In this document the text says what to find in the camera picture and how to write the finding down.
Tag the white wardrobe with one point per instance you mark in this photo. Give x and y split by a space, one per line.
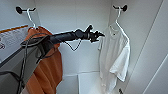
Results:
80 60

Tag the white t-shirt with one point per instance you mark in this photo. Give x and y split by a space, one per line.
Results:
111 56

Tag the orange hoodie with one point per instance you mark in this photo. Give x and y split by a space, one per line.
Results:
50 73

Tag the dark door hinge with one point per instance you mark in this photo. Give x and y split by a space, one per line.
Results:
120 91

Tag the black wall hook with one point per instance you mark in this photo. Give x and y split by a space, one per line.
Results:
122 7
19 10

